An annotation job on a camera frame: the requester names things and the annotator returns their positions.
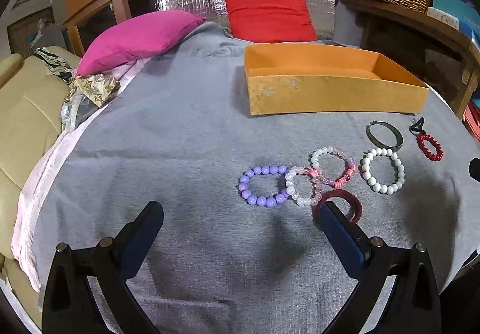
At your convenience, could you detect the grey blanket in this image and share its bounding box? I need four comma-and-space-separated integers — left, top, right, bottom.
32, 23, 479, 333

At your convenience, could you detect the blue cardboard box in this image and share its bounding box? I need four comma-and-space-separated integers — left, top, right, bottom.
426, 0, 479, 41

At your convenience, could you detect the pink bed sheet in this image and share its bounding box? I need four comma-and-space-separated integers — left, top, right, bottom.
10, 58, 150, 293

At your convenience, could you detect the pink white mixed bracelet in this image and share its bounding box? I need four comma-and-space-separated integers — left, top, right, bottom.
309, 145, 357, 189

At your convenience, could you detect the red bead bracelet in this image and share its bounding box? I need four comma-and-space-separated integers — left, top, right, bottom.
416, 132, 444, 163

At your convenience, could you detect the maroon ring bangle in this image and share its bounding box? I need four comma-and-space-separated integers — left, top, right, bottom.
312, 188, 363, 227

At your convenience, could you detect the red pillow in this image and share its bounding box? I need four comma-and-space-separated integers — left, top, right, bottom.
224, 0, 317, 43

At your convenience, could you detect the white pink bead bracelet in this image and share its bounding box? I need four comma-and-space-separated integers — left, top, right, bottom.
285, 166, 324, 207

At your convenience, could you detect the beige leather sofa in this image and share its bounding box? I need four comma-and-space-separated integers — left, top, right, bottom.
0, 54, 69, 327

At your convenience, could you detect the purple bead bracelet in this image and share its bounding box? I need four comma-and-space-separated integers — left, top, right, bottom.
237, 165, 291, 208

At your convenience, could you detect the orange cardboard box tray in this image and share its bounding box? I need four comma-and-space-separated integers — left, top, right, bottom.
244, 43, 429, 115

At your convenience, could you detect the magenta pillow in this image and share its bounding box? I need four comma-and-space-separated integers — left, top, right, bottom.
76, 10, 204, 77

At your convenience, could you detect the white pearl bead bracelet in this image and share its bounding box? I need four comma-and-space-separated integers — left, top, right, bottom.
360, 147, 406, 195

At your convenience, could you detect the patterned fabric bag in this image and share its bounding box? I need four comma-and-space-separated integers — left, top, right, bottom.
60, 74, 120, 132

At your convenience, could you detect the wooden shelf table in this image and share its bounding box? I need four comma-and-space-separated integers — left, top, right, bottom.
340, 0, 479, 119

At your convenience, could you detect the dark metal bangle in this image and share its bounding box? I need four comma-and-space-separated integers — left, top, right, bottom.
365, 120, 404, 152

